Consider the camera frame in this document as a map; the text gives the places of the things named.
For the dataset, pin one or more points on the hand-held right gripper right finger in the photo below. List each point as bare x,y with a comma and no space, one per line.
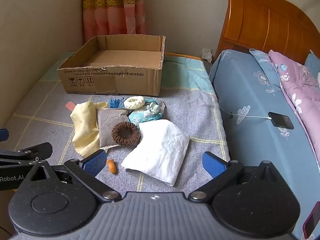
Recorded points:
213,163

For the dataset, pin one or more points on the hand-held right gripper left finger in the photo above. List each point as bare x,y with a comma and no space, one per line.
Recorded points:
93,161

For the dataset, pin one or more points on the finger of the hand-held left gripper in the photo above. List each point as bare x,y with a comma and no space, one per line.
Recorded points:
3,134
25,153

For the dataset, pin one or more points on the brown hair scrunchie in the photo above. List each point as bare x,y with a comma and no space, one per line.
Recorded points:
115,133

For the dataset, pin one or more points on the pale yellow cloth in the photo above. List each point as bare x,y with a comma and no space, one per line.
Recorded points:
83,125

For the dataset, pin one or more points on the white cloth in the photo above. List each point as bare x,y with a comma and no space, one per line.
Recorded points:
160,150

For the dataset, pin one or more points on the blue toy figure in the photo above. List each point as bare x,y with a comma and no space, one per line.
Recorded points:
136,118

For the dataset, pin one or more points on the brown cardboard box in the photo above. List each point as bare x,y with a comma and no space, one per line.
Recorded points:
110,80

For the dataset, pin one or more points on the small orange object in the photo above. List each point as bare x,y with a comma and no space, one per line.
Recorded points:
111,166

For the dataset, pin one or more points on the grey fabric pouch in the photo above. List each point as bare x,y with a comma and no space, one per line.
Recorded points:
105,127

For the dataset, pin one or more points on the small pink item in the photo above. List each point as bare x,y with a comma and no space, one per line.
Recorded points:
70,106

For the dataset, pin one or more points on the blue tassel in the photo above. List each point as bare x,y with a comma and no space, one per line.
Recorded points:
116,103

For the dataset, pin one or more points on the checked blanket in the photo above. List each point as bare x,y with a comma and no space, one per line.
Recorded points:
195,100

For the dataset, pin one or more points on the white hair scrunchie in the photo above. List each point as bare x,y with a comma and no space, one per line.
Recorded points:
126,102

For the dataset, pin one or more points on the black smartphone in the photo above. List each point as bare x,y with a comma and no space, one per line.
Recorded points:
281,120

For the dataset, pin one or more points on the blue floral bed sheet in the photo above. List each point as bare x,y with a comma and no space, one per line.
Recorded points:
240,85

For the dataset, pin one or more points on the blue floral pillow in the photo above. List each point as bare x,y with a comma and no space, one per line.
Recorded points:
262,65

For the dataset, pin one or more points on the purple floral quilt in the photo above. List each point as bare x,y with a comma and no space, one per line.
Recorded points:
295,85

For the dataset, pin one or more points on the pink smartphone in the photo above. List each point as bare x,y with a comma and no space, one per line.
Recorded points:
311,225

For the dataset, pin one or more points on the plain blue pillow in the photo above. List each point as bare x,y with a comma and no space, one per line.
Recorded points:
313,63

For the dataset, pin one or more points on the pink patterned curtain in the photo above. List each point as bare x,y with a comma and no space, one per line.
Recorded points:
112,12

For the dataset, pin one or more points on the wooden headboard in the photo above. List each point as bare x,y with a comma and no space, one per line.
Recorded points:
262,17

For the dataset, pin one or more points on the white wall socket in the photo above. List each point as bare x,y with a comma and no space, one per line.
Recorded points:
207,54

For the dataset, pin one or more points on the wooden cot frame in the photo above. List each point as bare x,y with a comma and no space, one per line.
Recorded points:
185,55

